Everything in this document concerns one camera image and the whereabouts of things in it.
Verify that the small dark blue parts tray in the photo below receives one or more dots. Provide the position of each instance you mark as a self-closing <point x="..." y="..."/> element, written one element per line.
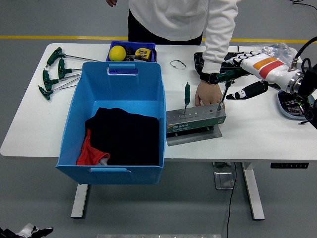
<point x="131" y="44"/>

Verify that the yellow tape measure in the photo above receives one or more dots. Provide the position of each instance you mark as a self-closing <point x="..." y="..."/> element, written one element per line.
<point x="143" y="54"/>

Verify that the metal bracket under table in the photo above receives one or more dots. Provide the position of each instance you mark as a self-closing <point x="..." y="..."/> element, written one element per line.
<point x="220" y="164"/>

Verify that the yellow ball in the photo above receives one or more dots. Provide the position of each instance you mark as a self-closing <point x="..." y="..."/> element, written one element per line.
<point x="117" y="53"/>

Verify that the grey green hex key stand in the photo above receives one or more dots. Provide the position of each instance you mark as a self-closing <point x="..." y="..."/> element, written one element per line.
<point x="193" y="125"/>

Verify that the white cloth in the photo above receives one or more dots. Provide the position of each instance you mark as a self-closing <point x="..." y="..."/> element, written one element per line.
<point x="104" y="161"/>

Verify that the person's left hand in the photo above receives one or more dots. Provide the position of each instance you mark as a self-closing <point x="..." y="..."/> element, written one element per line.
<point x="209" y="93"/>

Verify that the grey blue bowl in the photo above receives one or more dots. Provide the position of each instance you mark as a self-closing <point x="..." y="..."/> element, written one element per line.
<point x="281" y="105"/>

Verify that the black cloth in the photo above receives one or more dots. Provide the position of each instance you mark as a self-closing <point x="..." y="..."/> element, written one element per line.
<point x="131" y="138"/>

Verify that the metal floor plate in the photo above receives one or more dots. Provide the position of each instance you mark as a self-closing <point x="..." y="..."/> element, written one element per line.
<point x="224" y="181"/>

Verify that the pile of electronic components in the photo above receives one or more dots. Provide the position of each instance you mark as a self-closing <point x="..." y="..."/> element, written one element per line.
<point x="291" y="106"/>

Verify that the white table leg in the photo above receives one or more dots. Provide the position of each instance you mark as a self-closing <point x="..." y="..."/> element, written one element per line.
<point x="79" y="200"/>
<point x="253" y="193"/>

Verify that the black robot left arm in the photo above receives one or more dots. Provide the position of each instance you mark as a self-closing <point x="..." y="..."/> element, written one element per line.
<point x="6" y="234"/>

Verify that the person's right hand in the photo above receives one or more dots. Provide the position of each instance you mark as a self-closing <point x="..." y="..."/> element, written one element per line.
<point x="111" y="2"/>

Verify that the clear plastic parts bag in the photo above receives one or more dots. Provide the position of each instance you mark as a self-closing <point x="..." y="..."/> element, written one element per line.
<point x="280" y="48"/>

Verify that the black wristwatch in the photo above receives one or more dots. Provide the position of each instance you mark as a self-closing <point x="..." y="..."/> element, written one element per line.
<point x="209" y="78"/>

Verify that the red cloth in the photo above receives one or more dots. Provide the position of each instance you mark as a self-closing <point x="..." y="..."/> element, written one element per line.
<point x="89" y="153"/>

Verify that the person's left forearm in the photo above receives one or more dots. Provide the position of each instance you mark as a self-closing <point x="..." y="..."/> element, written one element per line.
<point x="218" y="44"/>

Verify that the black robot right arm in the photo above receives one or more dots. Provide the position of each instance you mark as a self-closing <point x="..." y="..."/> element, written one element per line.
<point x="309" y="81"/>

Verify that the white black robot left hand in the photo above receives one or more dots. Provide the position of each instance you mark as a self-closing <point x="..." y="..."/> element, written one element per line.
<point x="29" y="230"/>

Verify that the dark brown tape roll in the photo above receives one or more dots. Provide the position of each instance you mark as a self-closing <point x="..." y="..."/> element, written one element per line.
<point x="130" y="51"/>

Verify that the black table control panel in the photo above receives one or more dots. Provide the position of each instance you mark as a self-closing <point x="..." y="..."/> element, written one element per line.
<point x="289" y="165"/>

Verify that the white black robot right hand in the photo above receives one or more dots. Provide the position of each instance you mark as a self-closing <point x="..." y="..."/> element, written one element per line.
<point x="272" y="70"/>

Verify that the large blue plastic bin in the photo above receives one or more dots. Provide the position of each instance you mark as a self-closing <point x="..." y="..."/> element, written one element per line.
<point x="119" y="84"/>

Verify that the black plastic case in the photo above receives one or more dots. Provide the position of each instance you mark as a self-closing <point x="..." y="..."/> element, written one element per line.
<point x="198" y="62"/>

